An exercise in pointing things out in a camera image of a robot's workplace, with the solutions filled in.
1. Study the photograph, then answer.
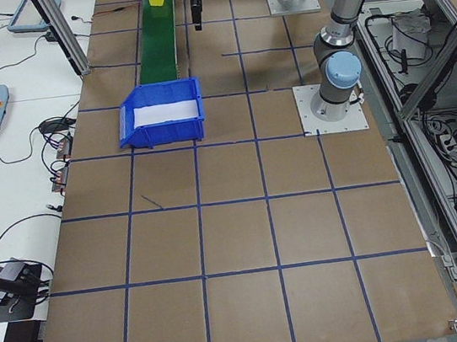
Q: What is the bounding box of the small grey box device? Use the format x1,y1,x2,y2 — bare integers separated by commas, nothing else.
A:
0,257,30,284

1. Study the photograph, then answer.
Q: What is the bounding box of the blue plastic storage bin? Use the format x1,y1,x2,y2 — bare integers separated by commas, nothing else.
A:
110,76,210,154

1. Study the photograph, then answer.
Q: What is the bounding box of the black cable adapter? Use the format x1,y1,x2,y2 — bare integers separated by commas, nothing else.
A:
37,115,79,136

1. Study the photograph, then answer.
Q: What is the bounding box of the aluminium extrusion post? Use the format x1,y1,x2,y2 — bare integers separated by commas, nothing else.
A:
28,0,93,83

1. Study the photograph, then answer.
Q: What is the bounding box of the white power strip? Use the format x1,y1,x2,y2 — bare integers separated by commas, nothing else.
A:
425,116,457,172

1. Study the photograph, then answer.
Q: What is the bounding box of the small circuit board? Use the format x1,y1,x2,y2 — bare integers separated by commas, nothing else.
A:
51,133,77,163
47,163,74,197

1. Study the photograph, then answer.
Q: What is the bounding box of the white crumpled bag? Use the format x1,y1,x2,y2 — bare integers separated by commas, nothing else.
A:
388,8,438,64

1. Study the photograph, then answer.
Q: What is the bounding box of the small grey bracket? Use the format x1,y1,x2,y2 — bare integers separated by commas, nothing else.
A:
438,251,457,283

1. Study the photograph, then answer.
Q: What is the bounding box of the green conveyor belt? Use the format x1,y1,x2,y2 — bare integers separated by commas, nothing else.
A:
128,0,187,87

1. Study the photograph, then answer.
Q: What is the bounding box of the black device on table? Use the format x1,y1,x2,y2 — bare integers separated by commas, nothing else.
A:
0,260,51,324

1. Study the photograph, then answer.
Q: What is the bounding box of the light blue teach pendant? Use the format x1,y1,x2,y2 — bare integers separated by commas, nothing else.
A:
3,0,67,39

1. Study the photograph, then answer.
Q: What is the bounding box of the red conveyor power wire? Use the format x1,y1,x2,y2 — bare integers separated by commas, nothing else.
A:
89,3,144,20

